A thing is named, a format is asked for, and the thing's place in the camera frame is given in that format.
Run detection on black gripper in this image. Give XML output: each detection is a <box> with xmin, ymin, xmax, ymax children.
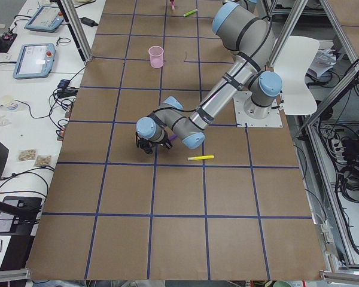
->
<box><xmin>135</xmin><ymin>131</ymin><xmax>172</xmax><ymax>154</ymax></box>

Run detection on pink mesh cup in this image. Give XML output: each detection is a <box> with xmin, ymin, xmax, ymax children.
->
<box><xmin>148</xmin><ymin>45</ymin><xmax>164</xmax><ymax>69</ymax></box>

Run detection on yellow marker pen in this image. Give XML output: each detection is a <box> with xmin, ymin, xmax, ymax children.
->
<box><xmin>187</xmin><ymin>155</ymin><xmax>215</xmax><ymax>161</ymax></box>

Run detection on small snack bag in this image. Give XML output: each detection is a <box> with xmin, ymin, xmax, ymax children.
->
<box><xmin>34</xmin><ymin>155</ymin><xmax>52</xmax><ymax>167</ymax></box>
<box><xmin>17</xmin><ymin>149</ymin><xmax>37</xmax><ymax>161</ymax></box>

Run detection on black power adapter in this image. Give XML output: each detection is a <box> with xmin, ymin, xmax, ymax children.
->
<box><xmin>80</xmin><ymin>17</ymin><xmax>98</xmax><ymax>27</ymax></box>

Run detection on lower blue teach pendant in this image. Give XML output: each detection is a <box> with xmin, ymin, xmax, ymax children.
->
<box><xmin>13</xmin><ymin>43</ymin><xmax>56</xmax><ymax>80</ymax></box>

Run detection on blue teach pendant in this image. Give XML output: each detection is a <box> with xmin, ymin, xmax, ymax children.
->
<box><xmin>13</xmin><ymin>43</ymin><xmax>56</xmax><ymax>80</ymax></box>
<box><xmin>25</xmin><ymin>5</ymin><xmax>64</xmax><ymax>33</ymax></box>

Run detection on green marker pen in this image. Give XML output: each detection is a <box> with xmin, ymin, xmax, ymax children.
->
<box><xmin>183</xmin><ymin>9</ymin><xmax>198</xmax><ymax>17</ymax></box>

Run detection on black monitor stand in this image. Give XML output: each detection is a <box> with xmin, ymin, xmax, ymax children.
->
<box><xmin>0</xmin><ymin>196</ymin><xmax>42</xmax><ymax>236</ymax></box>

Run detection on upper blue teach pendant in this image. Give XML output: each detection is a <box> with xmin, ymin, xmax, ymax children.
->
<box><xmin>25</xmin><ymin>5</ymin><xmax>64</xmax><ymax>33</ymax></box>

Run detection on white chair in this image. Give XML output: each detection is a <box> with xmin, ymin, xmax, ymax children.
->
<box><xmin>273</xmin><ymin>36</ymin><xmax>320</xmax><ymax>115</ymax></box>

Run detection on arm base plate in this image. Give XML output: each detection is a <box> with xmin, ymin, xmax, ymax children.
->
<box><xmin>233</xmin><ymin>91</ymin><xmax>283</xmax><ymax>129</ymax></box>

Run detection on aluminium frame post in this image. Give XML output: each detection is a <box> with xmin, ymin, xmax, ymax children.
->
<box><xmin>55</xmin><ymin>0</ymin><xmax>93</xmax><ymax>63</ymax></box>

